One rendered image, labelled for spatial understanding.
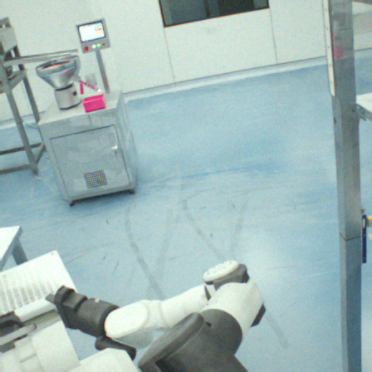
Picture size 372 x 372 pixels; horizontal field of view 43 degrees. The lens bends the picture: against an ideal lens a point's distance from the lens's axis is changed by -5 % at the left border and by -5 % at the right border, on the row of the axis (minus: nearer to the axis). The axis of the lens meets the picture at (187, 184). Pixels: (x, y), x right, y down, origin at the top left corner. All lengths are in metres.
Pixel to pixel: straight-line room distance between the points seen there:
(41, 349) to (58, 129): 3.21
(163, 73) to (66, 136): 2.93
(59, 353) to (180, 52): 5.93
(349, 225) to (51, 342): 1.20
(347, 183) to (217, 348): 0.94
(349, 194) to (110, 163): 2.55
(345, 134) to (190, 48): 5.06
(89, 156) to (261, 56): 3.40
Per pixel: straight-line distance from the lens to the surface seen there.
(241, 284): 0.92
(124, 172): 3.86
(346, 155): 1.53
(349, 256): 1.73
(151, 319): 1.05
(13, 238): 2.05
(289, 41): 6.62
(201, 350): 0.73
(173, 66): 6.48
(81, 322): 1.16
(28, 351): 0.66
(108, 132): 3.74
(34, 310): 1.27
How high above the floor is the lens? 1.77
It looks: 27 degrees down
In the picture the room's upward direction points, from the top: 12 degrees counter-clockwise
